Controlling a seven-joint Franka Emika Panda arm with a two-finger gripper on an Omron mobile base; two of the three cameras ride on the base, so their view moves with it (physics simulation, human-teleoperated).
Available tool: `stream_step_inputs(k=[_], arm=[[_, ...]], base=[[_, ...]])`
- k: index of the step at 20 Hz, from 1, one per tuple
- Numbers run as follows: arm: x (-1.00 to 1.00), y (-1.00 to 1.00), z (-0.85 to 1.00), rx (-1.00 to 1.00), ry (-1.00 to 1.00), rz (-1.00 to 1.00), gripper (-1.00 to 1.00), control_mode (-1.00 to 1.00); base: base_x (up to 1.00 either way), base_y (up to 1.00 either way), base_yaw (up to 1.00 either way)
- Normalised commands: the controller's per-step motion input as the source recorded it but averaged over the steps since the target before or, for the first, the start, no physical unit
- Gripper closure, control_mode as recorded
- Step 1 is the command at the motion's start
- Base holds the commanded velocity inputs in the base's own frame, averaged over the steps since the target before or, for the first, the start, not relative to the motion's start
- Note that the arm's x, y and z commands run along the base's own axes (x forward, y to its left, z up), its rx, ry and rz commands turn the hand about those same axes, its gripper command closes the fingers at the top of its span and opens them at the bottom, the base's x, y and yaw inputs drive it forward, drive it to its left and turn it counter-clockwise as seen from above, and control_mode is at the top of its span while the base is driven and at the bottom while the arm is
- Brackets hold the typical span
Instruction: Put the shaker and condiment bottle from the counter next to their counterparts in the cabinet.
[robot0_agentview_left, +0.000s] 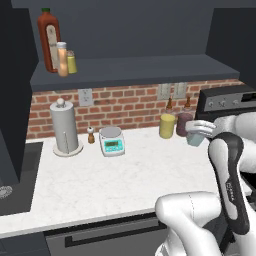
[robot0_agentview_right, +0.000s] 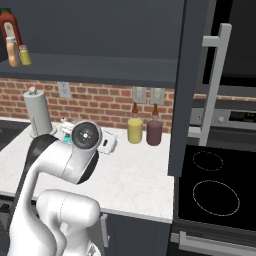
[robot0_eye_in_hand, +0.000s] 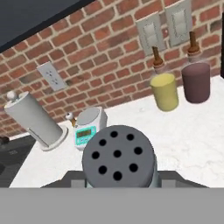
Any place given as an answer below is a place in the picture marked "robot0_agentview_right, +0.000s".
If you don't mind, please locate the red-brown sauce bottle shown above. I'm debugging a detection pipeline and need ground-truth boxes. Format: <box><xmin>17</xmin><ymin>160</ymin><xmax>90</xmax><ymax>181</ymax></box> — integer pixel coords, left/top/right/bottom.
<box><xmin>0</xmin><ymin>7</ymin><xmax>23</xmax><ymax>54</ymax></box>

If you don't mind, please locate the dark sink basin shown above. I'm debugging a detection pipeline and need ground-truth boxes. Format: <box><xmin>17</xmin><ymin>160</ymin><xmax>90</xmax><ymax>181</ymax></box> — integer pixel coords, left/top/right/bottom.
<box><xmin>0</xmin><ymin>119</ymin><xmax>31</xmax><ymax>152</ymax></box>

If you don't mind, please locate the steel oven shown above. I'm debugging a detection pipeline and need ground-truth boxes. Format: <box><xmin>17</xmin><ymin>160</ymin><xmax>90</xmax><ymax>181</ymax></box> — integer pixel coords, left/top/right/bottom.
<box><xmin>169</xmin><ymin>99</ymin><xmax>256</xmax><ymax>256</ymax></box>

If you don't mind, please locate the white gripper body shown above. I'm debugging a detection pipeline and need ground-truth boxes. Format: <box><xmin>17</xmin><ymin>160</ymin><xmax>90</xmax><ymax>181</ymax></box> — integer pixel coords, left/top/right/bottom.
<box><xmin>97</xmin><ymin>129</ymin><xmax>118</xmax><ymax>155</ymax></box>

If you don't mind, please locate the grey wall outlet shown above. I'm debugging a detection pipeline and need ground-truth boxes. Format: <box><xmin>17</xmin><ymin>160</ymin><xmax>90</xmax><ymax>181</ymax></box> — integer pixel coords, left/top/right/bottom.
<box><xmin>132</xmin><ymin>86</ymin><xmax>147</xmax><ymax>105</ymax></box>
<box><xmin>149</xmin><ymin>87</ymin><xmax>165</xmax><ymax>105</ymax></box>
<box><xmin>57</xmin><ymin>81</ymin><xmax>72</xmax><ymax>99</ymax></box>

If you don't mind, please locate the peach condiment bottle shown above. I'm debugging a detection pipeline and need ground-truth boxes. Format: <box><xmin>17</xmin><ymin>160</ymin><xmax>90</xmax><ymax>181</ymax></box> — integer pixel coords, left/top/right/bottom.
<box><xmin>5</xmin><ymin>36</ymin><xmax>22</xmax><ymax>69</ymax></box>

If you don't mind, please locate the dark blue cabinet door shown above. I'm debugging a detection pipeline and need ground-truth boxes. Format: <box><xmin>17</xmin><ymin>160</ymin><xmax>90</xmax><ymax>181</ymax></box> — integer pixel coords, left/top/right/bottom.
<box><xmin>167</xmin><ymin>0</ymin><xmax>215</xmax><ymax>178</ymax></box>

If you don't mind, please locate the white and teal shaker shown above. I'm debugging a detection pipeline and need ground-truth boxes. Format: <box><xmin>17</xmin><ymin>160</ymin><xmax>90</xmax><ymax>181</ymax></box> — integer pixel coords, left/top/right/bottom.
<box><xmin>59</xmin><ymin>117</ymin><xmax>76</xmax><ymax>145</ymax></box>

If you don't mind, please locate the grey oven door handle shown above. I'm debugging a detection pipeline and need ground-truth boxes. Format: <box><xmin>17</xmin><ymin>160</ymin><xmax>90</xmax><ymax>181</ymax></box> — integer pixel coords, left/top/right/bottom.
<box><xmin>170</xmin><ymin>231</ymin><xmax>256</xmax><ymax>256</ymax></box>

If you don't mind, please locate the black microwave oven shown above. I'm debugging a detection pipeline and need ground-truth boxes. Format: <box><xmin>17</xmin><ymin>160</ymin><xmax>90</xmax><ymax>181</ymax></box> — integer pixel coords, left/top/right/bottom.
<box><xmin>195</xmin><ymin>0</ymin><xmax>256</xmax><ymax>100</ymax></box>

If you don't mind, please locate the black glass hob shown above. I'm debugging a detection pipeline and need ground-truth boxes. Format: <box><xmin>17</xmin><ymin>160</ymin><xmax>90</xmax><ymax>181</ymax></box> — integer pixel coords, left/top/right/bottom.
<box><xmin>177</xmin><ymin>143</ymin><xmax>256</xmax><ymax>232</ymax></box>

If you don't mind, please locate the yellow-green shaker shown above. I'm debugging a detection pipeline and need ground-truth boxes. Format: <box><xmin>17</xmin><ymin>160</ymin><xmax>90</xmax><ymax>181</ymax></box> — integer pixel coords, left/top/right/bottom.
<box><xmin>18</xmin><ymin>44</ymin><xmax>33</xmax><ymax>67</ymax></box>

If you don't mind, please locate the dark red condiment bottle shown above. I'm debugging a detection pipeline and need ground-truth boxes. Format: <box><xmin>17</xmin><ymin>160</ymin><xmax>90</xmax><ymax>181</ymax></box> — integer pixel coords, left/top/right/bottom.
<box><xmin>145</xmin><ymin>103</ymin><xmax>164</xmax><ymax>147</ymax></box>

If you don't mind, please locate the grey cabinet door handle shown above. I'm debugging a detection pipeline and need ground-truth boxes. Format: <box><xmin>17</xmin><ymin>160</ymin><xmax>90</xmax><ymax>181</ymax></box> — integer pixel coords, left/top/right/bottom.
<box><xmin>187</xmin><ymin>22</ymin><xmax>233</xmax><ymax>147</ymax></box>

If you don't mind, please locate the white paper towel roll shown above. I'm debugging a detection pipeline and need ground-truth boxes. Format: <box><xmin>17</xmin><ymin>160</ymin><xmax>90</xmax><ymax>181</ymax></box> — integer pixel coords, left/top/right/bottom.
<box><xmin>23</xmin><ymin>86</ymin><xmax>58</xmax><ymax>139</ymax></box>

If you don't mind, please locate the dark blue wall cabinet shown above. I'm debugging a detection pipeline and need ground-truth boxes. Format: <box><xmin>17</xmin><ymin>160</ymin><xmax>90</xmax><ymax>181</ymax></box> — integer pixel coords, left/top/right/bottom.
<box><xmin>0</xmin><ymin>0</ymin><xmax>186</xmax><ymax>90</ymax></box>

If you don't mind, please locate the dark base cabinet door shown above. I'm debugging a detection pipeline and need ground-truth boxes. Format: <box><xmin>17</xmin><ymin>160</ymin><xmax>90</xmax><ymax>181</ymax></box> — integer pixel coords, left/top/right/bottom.
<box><xmin>99</xmin><ymin>213</ymin><xmax>173</xmax><ymax>256</ymax></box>

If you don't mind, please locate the yellow condiment bottle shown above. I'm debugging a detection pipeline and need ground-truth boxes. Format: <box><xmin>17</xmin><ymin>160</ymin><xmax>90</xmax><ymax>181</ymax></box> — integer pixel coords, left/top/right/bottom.
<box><xmin>126</xmin><ymin>101</ymin><xmax>144</xmax><ymax>145</ymax></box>

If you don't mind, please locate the grey base cabinet handle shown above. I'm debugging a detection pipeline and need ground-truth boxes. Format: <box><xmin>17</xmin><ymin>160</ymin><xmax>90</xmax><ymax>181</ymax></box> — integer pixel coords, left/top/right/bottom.
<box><xmin>100</xmin><ymin>213</ymin><xmax>111</xmax><ymax>248</ymax></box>

